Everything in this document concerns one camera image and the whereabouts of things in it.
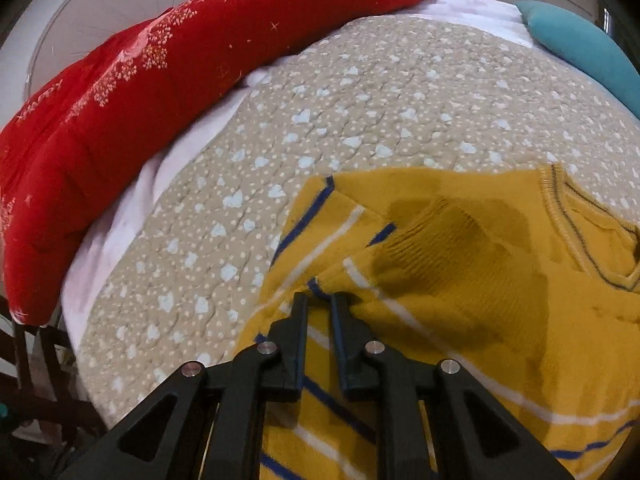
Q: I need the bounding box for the white round headboard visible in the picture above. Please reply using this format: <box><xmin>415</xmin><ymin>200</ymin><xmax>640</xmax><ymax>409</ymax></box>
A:
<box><xmin>25</xmin><ymin>0</ymin><xmax>251</xmax><ymax>96</ymax></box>

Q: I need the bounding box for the white bed sheet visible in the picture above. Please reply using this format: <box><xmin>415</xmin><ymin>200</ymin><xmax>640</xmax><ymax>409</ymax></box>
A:
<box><xmin>60</xmin><ymin>0</ymin><xmax>536</xmax><ymax>356</ymax></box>

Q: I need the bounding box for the dark wooden furniture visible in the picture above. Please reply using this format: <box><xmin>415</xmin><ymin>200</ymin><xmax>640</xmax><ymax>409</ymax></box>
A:
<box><xmin>0</xmin><ymin>295</ymin><xmax>108</xmax><ymax>480</ymax></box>

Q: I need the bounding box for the red printed quilt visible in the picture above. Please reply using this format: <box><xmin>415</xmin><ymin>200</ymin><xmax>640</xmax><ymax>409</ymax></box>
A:
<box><xmin>0</xmin><ymin>0</ymin><xmax>447</xmax><ymax>326</ymax></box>

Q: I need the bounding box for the yellow striped knit sweater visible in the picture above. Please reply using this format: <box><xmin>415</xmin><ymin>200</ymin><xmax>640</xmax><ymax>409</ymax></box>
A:
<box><xmin>232</xmin><ymin>162</ymin><xmax>640</xmax><ymax>480</ymax></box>

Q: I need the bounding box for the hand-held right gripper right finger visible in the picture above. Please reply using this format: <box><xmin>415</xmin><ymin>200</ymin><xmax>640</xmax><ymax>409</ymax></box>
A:
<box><xmin>331</xmin><ymin>291</ymin><xmax>576</xmax><ymax>480</ymax></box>

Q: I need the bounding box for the beige dotted quilted blanket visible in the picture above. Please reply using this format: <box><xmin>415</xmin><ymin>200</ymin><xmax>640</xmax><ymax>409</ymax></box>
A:
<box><xmin>75</xmin><ymin>14</ymin><xmax>640</xmax><ymax>426</ymax></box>

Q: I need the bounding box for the teal pillow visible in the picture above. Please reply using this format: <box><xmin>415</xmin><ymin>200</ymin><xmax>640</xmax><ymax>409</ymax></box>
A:
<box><xmin>515</xmin><ymin>0</ymin><xmax>640</xmax><ymax>121</ymax></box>

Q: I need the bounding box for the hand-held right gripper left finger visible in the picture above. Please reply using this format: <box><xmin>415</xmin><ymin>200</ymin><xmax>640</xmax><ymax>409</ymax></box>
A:
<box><xmin>60</xmin><ymin>291</ymin><xmax>309</xmax><ymax>480</ymax></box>

